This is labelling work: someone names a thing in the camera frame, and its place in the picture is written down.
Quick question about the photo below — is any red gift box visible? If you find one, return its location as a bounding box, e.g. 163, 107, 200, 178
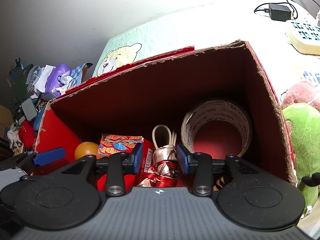
97, 134, 154, 192

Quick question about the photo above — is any brown pine cone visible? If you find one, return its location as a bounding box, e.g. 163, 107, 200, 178
213, 176, 230, 192

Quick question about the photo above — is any brown gourd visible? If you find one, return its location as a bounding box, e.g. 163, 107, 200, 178
74, 141, 99, 160

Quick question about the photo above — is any printed tape roll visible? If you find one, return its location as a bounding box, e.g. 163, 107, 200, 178
181, 100, 251, 159

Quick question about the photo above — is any red plush item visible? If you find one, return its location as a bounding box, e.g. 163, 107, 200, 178
18, 120, 36, 150

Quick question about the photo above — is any blue glasses case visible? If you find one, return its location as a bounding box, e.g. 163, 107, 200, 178
33, 106, 46, 132

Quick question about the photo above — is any grey power adapter block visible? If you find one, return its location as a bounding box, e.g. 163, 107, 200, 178
21, 98, 37, 121

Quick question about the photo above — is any red cardboard box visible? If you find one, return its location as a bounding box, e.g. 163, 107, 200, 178
35, 40, 297, 184

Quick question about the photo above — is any purple plastic bag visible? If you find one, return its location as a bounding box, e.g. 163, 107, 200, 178
44, 63, 71, 96

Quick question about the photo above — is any green pouch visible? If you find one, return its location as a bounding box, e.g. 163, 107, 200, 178
9, 58, 34, 102

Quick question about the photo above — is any green plush toy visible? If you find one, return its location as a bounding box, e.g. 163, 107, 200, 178
283, 103, 319, 217

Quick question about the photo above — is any pink plush toy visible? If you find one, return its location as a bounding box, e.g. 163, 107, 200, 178
281, 81, 320, 111

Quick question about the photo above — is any white power strip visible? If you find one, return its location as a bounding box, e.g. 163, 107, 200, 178
285, 12, 319, 56

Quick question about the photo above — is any black power adapter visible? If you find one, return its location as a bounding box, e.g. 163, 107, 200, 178
268, 3, 292, 22

